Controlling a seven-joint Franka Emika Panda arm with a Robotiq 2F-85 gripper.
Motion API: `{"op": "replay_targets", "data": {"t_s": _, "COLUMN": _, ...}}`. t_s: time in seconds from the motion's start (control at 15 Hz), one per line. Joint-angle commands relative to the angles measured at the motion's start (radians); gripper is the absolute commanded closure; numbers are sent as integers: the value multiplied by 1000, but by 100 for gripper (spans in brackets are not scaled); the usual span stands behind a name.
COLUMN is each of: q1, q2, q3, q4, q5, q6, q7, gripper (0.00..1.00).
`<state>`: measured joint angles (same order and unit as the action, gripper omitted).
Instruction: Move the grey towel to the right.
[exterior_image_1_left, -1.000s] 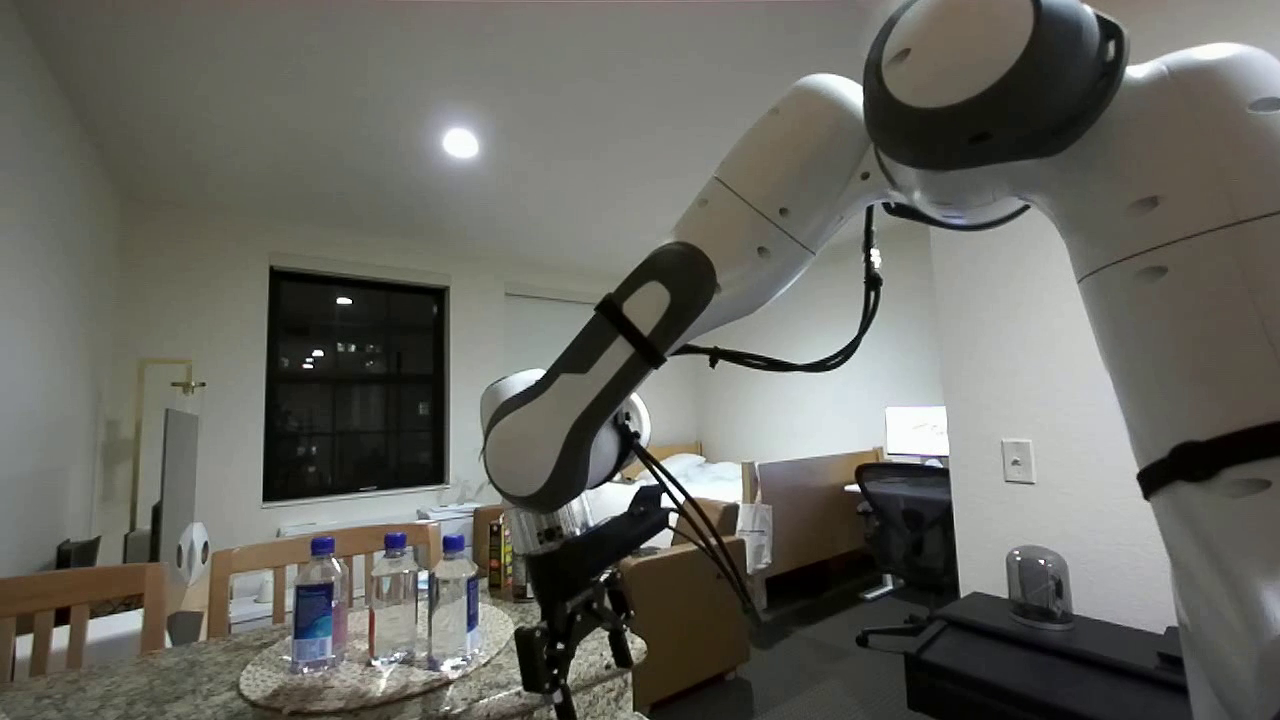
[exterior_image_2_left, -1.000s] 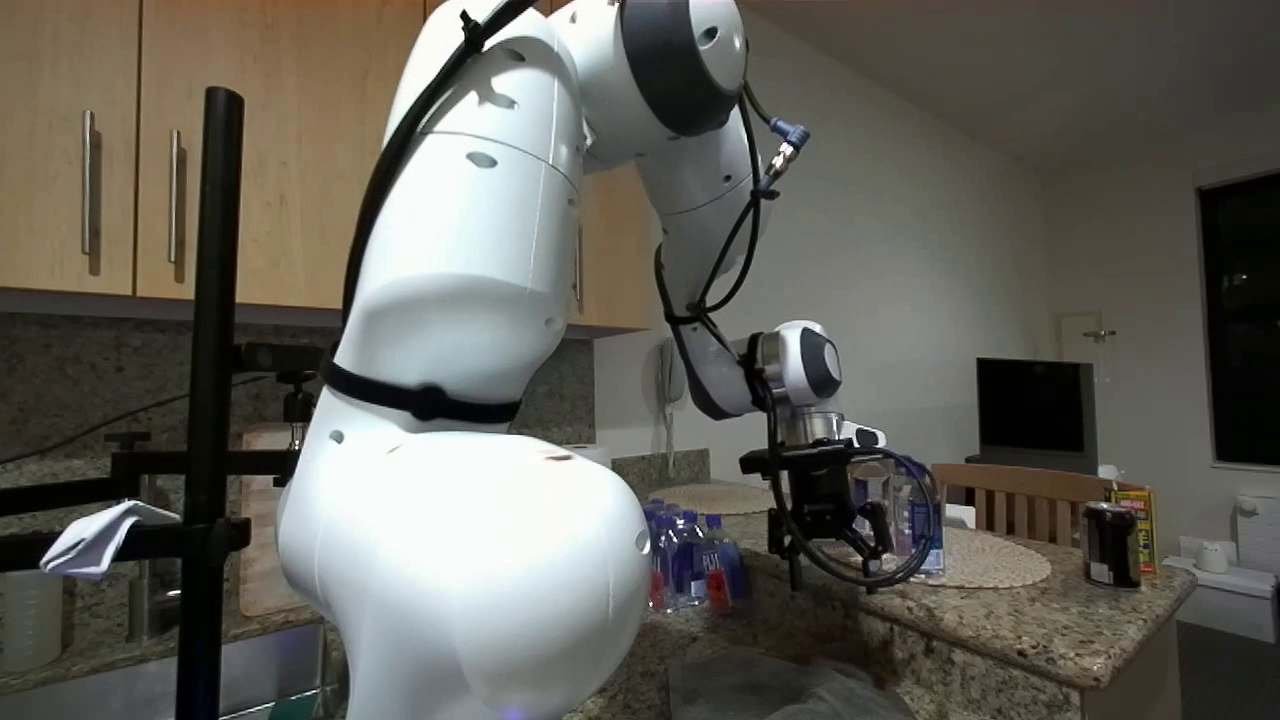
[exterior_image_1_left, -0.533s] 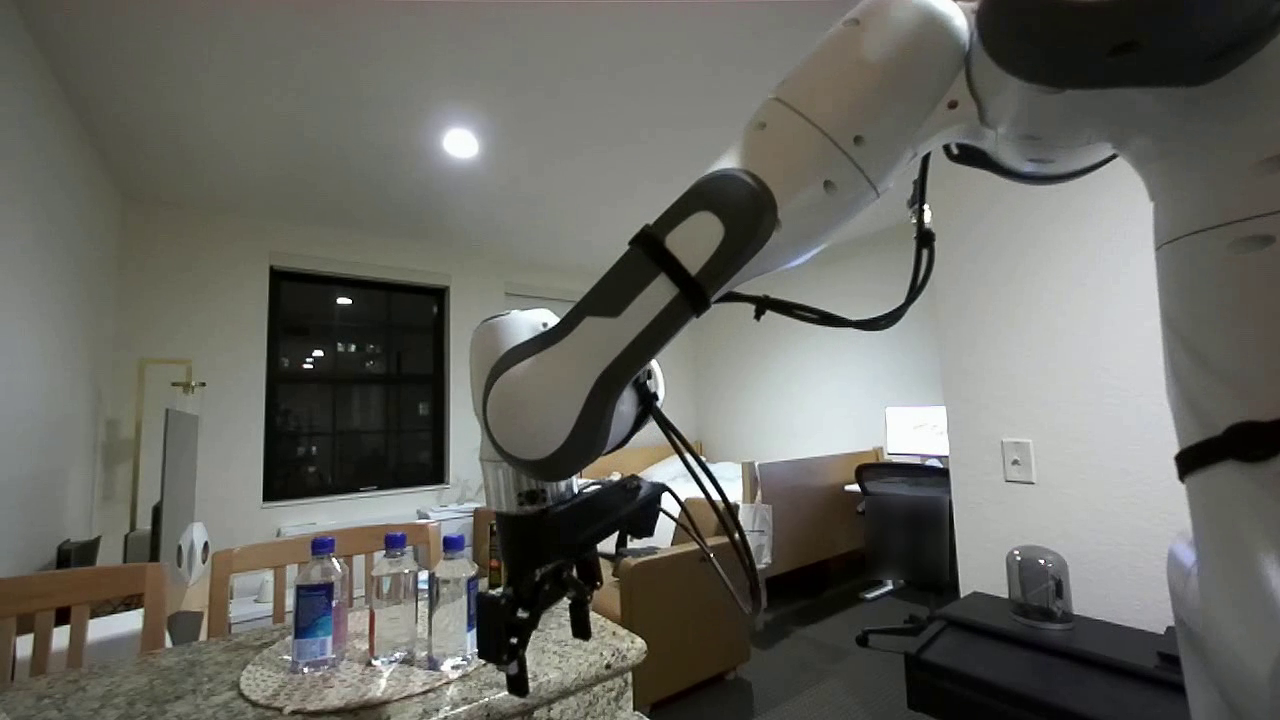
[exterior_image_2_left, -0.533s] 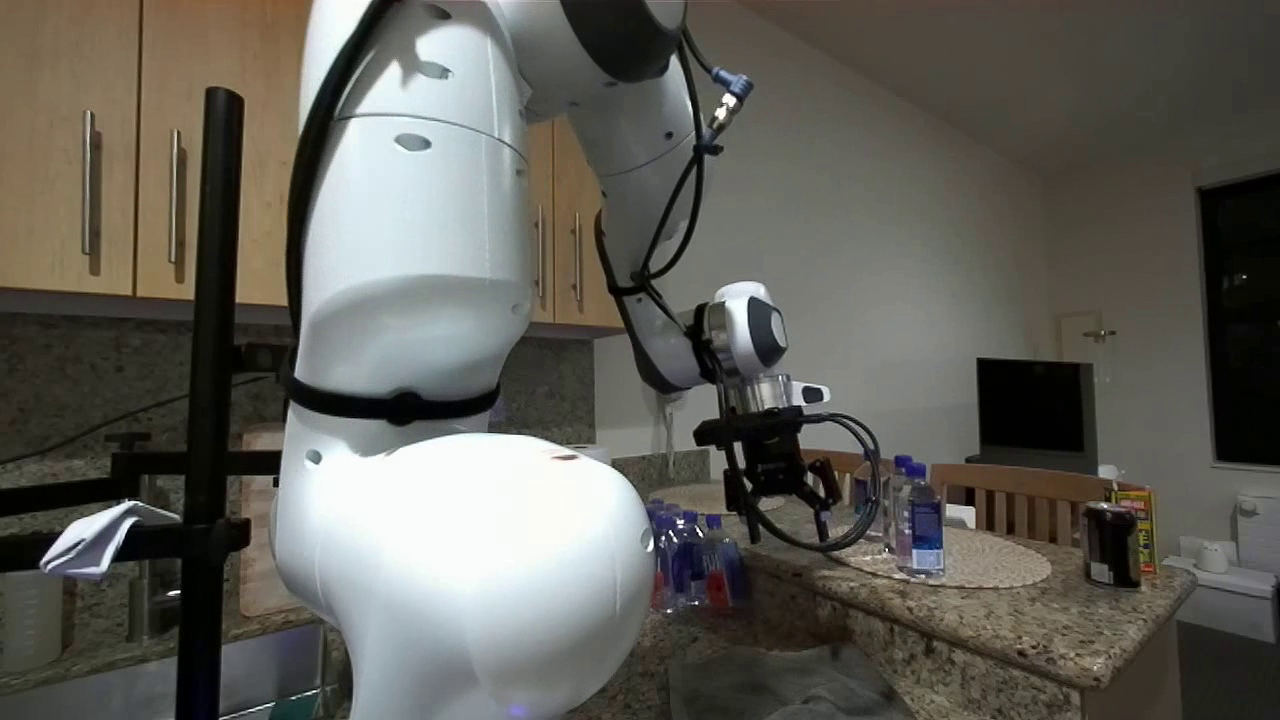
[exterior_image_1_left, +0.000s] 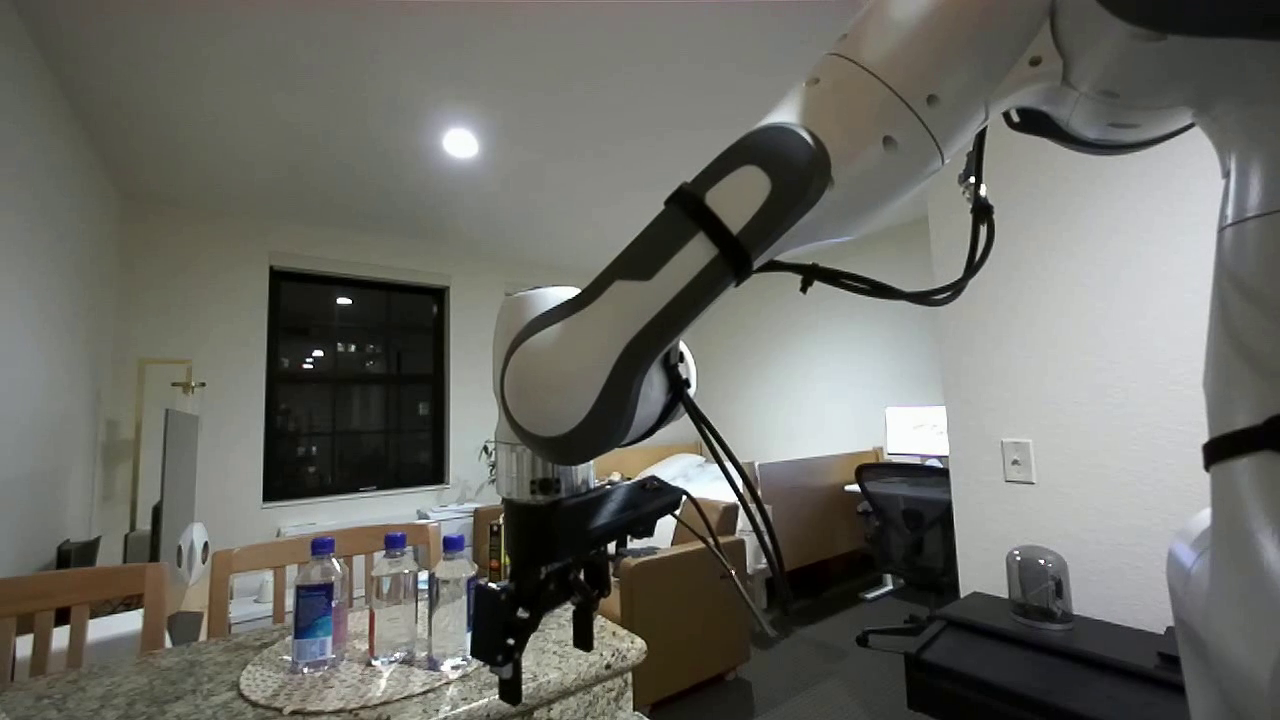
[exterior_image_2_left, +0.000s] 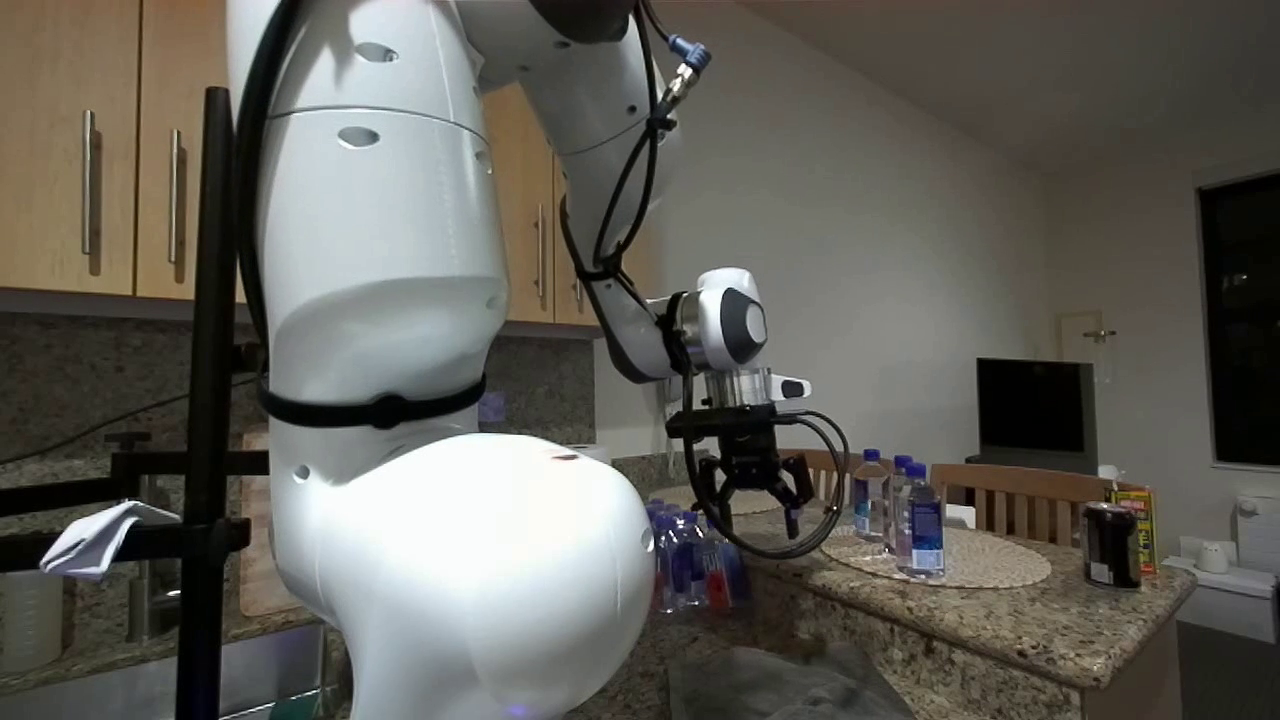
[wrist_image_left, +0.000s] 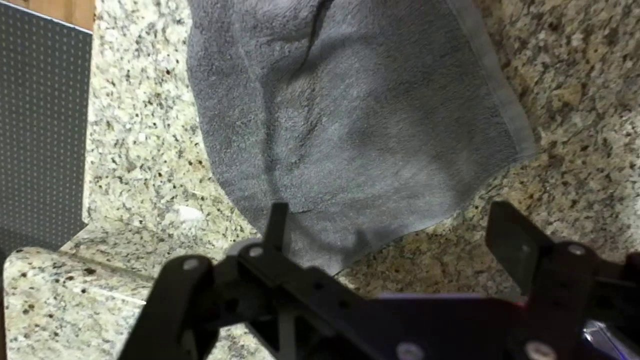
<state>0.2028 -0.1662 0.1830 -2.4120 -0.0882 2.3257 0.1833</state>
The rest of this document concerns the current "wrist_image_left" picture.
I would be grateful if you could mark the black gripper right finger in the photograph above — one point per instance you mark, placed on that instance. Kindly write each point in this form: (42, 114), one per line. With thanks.
(567, 301)

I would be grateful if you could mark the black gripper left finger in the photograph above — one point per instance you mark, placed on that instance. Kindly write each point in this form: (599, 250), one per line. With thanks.
(293, 301)

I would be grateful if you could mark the grey towel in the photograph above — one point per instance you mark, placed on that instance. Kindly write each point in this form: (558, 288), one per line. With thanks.
(367, 120)

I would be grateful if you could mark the dark perforated panel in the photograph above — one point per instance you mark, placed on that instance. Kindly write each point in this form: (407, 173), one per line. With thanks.
(40, 133)

